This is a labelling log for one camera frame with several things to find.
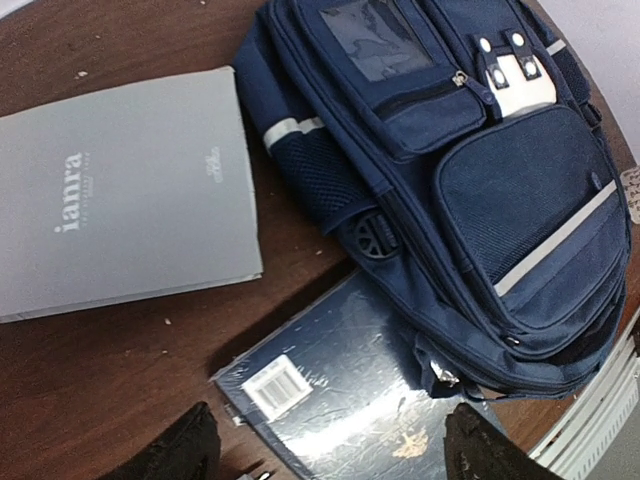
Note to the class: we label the front aluminium rail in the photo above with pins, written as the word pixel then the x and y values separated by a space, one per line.
pixel 579 439

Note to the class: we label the patterned mug orange inside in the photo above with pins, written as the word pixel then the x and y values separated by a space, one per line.
pixel 630 180

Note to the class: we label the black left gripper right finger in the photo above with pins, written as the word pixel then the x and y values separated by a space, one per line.
pixel 476 449

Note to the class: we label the navy blue student backpack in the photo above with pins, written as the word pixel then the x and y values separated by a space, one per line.
pixel 453 150

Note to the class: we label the dark blue notebook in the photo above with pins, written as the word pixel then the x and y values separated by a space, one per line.
pixel 335 392

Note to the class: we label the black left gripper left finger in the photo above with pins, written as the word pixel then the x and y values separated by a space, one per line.
pixel 190 448

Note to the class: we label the grey hardcover book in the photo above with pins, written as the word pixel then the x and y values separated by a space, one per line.
pixel 128 193

